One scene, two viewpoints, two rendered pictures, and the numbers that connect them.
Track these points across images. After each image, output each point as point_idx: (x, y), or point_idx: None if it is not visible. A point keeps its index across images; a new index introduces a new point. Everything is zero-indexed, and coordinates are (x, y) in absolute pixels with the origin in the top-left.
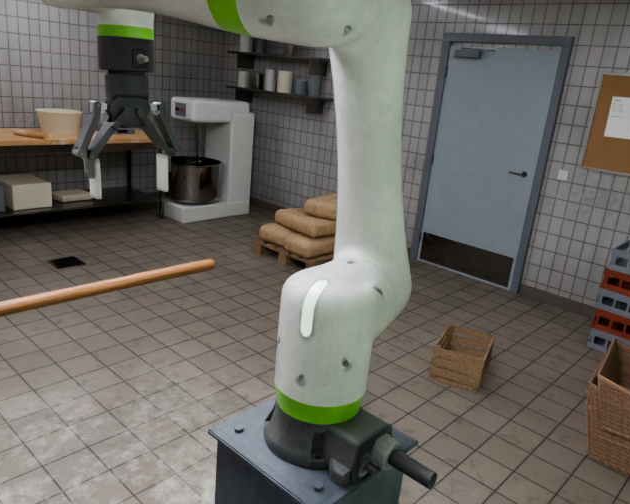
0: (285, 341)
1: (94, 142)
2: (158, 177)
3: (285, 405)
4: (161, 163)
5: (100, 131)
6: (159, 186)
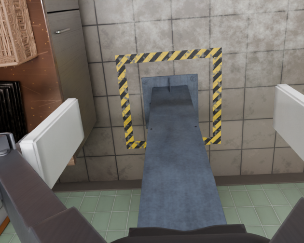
0: None
1: (8, 208)
2: (289, 106)
3: None
4: None
5: (21, 225)
6: (278, 102)
